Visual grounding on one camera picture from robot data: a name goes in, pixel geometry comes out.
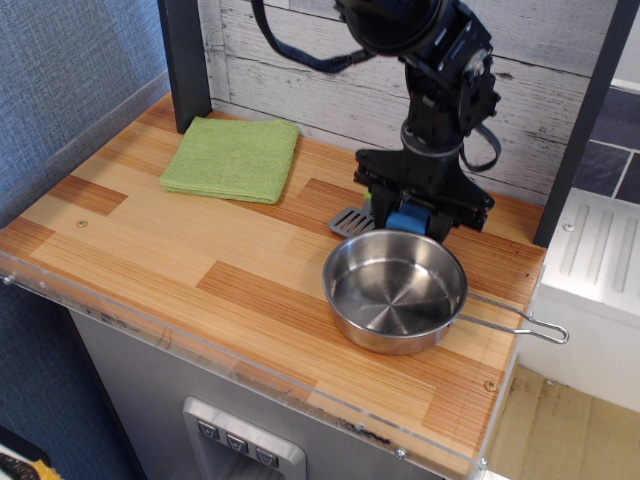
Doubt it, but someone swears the yellow black object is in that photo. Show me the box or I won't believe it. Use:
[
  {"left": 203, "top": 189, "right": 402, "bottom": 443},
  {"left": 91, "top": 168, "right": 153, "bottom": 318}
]
[{"left": 1, "top": 445, "right": 60, "bottom": 480}]

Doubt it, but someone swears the dark right post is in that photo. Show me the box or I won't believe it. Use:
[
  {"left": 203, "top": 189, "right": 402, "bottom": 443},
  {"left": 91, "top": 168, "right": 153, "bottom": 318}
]
[{"left": 533, "top": 0, "right": 639, "bottom": 248}]

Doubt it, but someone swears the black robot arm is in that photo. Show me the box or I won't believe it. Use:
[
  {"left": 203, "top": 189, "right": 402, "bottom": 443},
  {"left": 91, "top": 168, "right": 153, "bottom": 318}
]
[{"left": 337, "top": 1, "right": 501, "bottom": 242}]

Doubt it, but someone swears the clear acrylic edge guard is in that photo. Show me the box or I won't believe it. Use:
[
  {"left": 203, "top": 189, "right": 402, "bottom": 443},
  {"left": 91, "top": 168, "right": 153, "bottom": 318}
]
[{"left": 1, "top": 238, "right": 516, "bottom": 479}]

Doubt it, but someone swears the silver button panel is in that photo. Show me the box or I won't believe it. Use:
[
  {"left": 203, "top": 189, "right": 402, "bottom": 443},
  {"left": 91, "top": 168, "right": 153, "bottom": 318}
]
[{"left": 183, "top": 397, "right": 307, "bottom": 479}]

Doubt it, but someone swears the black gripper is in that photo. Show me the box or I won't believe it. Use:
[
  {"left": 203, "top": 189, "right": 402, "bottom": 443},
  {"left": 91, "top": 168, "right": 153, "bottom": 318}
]
[{"left": 354, "top": 147, "right": 495, "bottom": 243}]

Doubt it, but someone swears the green folded cloth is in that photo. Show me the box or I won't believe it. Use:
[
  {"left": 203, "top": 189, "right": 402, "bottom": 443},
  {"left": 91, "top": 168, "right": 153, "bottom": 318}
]
[{"left": 159, "top": 117, "right": 299, "bottom": 205}]

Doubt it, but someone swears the dark left post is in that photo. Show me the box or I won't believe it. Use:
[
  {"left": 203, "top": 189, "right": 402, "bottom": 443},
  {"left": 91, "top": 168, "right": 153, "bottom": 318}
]
[{"left": 157, "top": 0, "right": 212, "bottom": 133}]

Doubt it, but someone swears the steel pot with wire handle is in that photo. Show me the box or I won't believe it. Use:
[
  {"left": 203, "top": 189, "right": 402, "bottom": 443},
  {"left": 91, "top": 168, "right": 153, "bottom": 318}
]
[{"left": 322, "top": 230, "right": 569, "bottom": 355}]

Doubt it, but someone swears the blue block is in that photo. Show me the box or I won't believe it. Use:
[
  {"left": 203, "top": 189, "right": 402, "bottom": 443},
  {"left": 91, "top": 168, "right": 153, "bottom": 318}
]
[{"left": 385, "top": 202, "right": 431, "bottom": 235}]

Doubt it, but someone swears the dark post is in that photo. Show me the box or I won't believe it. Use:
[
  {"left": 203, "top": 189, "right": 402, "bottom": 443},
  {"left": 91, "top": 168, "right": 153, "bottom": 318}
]
[
  {"left": 533, "top": 0, "right": 639, "bottom": 248},
  {"left": 157, "top": 0, "right": 212, "bottom": 133}
]

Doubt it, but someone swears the white ridged appliance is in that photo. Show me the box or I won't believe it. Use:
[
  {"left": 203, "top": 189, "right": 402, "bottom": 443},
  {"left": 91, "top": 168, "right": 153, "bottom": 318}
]
[{"left": 518, "top": 189, "right": 639, "bottom": 410}]

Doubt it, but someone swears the grey spatula green handle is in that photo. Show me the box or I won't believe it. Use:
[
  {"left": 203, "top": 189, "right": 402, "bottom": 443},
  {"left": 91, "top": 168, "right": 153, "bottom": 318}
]
[{"left": 328, "top": 200, "right": 375, "bottom": 238}]

